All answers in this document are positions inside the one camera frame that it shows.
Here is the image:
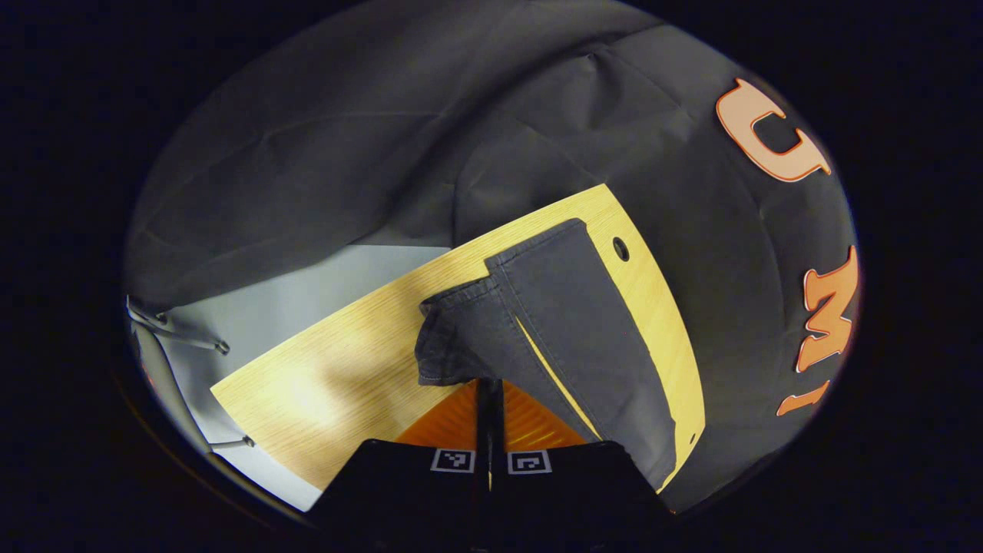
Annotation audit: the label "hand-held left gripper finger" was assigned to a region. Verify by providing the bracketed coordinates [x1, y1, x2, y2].
[307, 379, 491, 551]
[490, 379, 678, 551]

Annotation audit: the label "dark grey jeans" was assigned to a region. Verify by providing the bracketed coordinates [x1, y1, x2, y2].
[415, 218, 678, 492]

